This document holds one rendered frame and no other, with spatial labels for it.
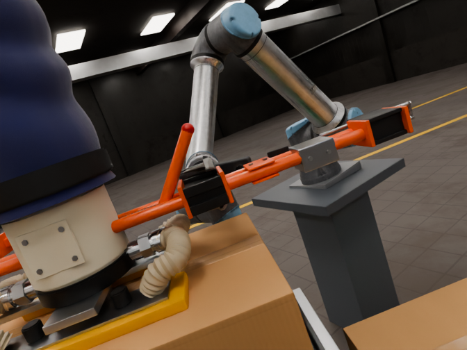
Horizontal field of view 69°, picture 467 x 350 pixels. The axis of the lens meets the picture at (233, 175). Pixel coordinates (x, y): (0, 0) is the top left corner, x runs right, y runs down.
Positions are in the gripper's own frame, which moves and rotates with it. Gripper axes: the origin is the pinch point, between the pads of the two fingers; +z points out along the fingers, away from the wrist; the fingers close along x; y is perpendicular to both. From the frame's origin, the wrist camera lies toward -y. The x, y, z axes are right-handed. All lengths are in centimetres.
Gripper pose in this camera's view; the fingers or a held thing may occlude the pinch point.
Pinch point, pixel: (218, 186)
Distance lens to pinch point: 62.1
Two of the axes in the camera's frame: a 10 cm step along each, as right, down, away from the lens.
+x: -3.2, -9.3, -1.8
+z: 1.2, 1.5, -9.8
